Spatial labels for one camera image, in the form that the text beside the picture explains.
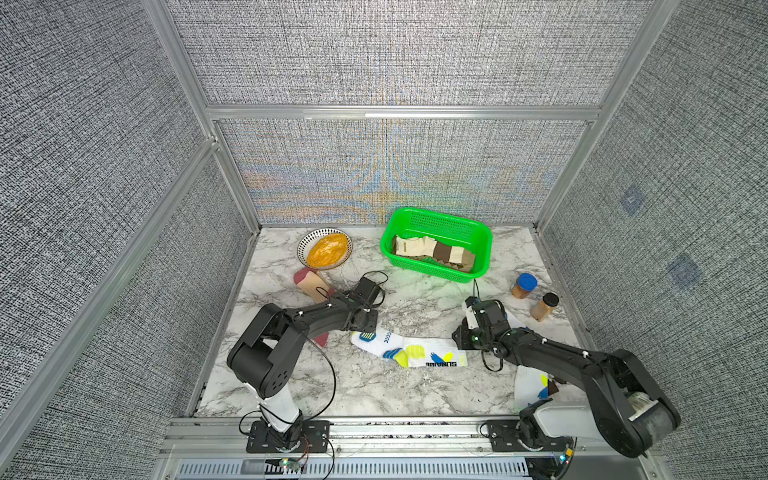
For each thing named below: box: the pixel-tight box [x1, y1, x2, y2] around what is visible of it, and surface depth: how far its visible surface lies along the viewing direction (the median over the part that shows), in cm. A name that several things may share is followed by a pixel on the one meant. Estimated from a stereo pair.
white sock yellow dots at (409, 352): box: [350, 330, 469, 368], surface depth 88 cm
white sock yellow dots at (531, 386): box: [515, 365, 549, 412], surface depth 81 cm
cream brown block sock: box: [392, 235, 476, 272], surface depth 109 cm
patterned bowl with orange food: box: [297, 227, 353, 271], surface depth 108 cm
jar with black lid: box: [530, 292, 559, 322], surface depth 90 cm
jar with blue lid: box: [511, 272, 538, 299], surface depth 99 cm
